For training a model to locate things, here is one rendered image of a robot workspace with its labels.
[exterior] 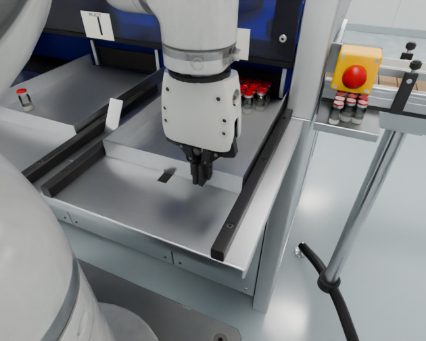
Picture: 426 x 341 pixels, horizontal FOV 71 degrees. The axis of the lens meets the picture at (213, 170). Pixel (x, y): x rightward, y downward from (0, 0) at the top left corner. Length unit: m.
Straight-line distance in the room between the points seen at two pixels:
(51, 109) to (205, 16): 0.54
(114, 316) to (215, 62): 0.30
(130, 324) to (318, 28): 0.55
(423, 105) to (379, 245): 1.03
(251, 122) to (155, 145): 0.21
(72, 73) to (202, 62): 0.67
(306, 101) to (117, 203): 0.43
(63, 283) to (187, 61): 0.24
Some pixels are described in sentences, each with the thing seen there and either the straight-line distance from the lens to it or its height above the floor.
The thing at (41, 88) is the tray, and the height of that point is 0.88.
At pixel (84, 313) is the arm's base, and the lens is 0.21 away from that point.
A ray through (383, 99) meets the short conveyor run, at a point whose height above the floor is 0.91.
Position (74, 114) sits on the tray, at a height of 0.88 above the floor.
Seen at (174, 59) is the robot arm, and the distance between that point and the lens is 0.34.
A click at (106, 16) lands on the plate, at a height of 1.04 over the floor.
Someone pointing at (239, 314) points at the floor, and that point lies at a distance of 1.34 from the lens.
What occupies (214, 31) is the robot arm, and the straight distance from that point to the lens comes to 0.33.
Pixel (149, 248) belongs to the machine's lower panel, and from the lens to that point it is 1.34.
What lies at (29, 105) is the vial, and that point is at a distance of 0.80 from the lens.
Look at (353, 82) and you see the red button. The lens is 0.61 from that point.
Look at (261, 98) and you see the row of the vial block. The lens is 0.68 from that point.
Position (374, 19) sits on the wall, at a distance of 5.31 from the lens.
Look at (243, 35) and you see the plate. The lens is 0.66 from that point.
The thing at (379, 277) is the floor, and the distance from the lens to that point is 1.59.
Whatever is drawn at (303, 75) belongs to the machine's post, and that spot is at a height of 0.98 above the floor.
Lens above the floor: 1.21
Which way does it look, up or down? 39 degrees down
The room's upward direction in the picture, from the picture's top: straight up
